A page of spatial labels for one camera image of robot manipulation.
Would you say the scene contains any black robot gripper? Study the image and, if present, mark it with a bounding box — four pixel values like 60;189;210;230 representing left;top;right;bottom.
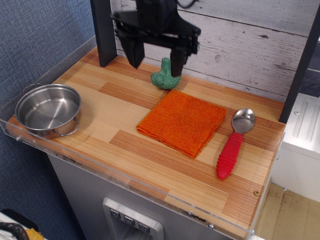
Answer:
111;0;201;77

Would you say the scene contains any orange towel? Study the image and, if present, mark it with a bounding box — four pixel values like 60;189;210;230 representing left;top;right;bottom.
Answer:
136;90;227;159

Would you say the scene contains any green toy broccoli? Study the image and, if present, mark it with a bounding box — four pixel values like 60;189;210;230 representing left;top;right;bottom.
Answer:
150;57;182;90

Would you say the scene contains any stainless steel pot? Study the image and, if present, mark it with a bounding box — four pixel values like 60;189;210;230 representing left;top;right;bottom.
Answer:
15;83;82;139

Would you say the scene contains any grey toy fridge cabinet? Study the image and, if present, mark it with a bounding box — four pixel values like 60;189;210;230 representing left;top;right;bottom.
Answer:
49;155;227;240

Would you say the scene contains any silver dispenser button panel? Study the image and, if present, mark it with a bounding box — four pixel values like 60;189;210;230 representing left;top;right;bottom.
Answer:
102;197;165;240

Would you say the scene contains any white toy sink unit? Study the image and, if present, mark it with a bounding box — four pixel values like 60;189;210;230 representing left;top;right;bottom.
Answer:
270;93;320;202

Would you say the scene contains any yellow object bottom left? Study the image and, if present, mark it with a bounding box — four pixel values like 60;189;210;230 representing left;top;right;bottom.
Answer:
25;228;45;240

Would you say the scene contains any dark left vertical post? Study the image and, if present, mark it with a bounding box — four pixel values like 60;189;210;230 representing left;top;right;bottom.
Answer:
90;0;118;67

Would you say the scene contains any dark vertical post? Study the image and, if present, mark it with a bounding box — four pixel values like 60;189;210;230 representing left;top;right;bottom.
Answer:
90;0;118;67
278;6;320;124

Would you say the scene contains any red handled metal spoon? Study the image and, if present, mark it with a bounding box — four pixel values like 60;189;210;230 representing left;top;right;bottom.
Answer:
216;108;255;180

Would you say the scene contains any dark right vertical post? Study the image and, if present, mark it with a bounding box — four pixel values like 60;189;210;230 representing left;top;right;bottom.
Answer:
278;6;320;124

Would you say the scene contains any clear acrylic guard rail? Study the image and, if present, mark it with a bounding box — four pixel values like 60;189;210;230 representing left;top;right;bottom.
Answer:
1;48;285;240

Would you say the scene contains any black braided hose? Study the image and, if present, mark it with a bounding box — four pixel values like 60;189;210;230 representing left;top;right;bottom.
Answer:
0;221;31;240

